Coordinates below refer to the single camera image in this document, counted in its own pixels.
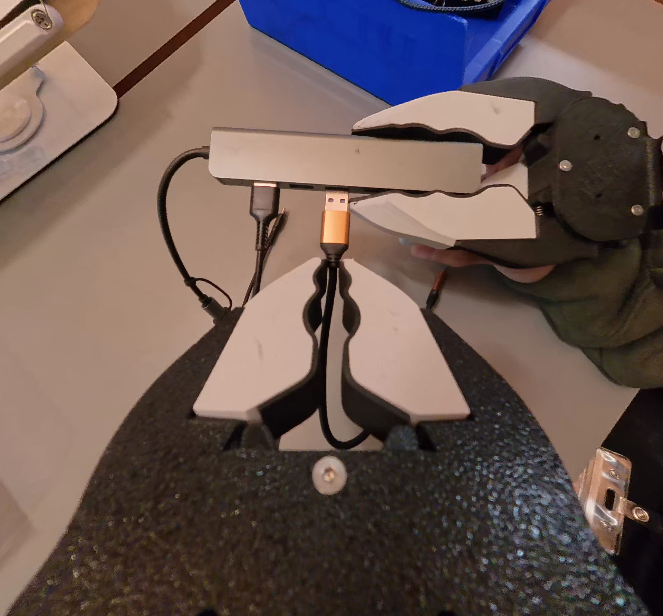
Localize grey USB hub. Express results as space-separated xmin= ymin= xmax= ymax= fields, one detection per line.
xmin=207 ymin=127 xmax=485 ymax=196

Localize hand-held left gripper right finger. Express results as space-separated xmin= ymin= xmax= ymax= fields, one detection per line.
xmin=339 ymin=258 xmax=472 ymax=441

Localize wooden document stand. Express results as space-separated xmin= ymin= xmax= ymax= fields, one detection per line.
xmin=0 ymin=0 xmax=120 ymax=202

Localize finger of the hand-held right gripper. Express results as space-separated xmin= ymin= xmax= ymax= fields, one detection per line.
xmin=351 ymin=89 xmax=538 ymax=150
xmin=347 ymin=163 xmax=540 ymax=251

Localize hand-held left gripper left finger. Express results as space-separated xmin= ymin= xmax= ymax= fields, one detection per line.
xmin=192 ymin=257 xmax=323 ymax=438

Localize person's right hand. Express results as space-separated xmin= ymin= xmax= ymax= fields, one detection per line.
xmin=411 ymin=241 xmax=552 ymax=284

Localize metal bracket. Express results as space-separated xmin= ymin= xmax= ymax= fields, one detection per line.
xmin=577 ymin=447 xmax=652 ymax=556

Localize blue plastic bin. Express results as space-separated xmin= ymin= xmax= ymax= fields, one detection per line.
xmin=218 ymin=0 xmax=582 ymax=105

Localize thin black cable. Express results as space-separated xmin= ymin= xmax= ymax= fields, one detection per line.
xmin=242 ymin=184 xmax=288 ymax=311

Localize black hub cable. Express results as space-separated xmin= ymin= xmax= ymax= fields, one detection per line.
xmin=157 ymin=146 xmax=233 ymax=324

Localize black cable bronze plugs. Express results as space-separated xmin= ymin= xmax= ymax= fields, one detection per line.
xmin=317 ymin=189 xmax=449 ymax=451

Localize grey desk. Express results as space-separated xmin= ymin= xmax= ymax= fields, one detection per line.
xmin=0 ymin=0 xmax=663 ymax=612

